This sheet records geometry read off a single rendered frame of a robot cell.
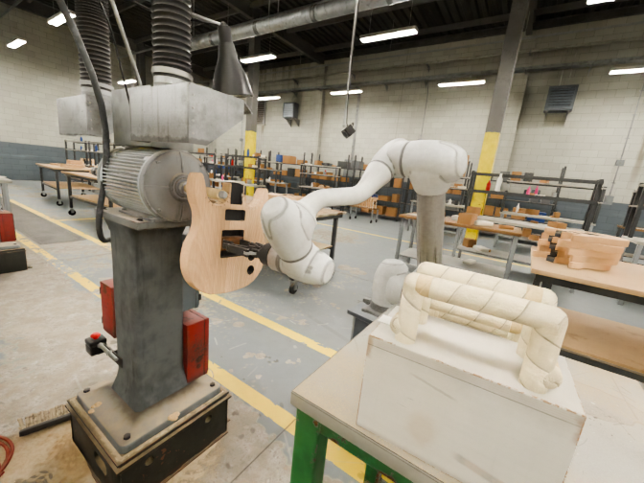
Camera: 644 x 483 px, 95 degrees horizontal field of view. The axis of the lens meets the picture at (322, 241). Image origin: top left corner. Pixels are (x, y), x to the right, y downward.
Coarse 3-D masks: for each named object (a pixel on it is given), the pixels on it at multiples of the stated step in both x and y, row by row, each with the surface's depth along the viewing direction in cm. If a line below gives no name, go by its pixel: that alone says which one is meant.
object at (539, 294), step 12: (420, 264) 51; (432, 264) 50; (432, 276) 50; (444, 276) 49; (456, 276) 48; (468, 276) 47; (480, 276) 46; (492, 276) 46; (492, 288) 45; (504, 288) 44; (516, 288) 44; (528, 288) 43; (540, 288) 43; (540, 300) 42; (552, 300) 42
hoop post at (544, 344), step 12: (540, 336) 36; (552, 336) 35; (528, 348) 38; (540, 348) 36; (552, 348) 35; (528, 360) 37; (540, 360) 36; (552, 360) 36; (528, 372) 37; (540, 372) 36; (528, 384) 37; (540, 384) 37
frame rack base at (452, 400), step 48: (384, 336) 47; (432, 336) 48; (480, 336) 50; (384, 384) 47; (432, 384) 43; (480, 384) 39; (384, 432) 48; (432, 432) 44; (480, 432) 40; (528, 432) 37; (576, 432) 34; (480, 480) 41; (528, 480) 38
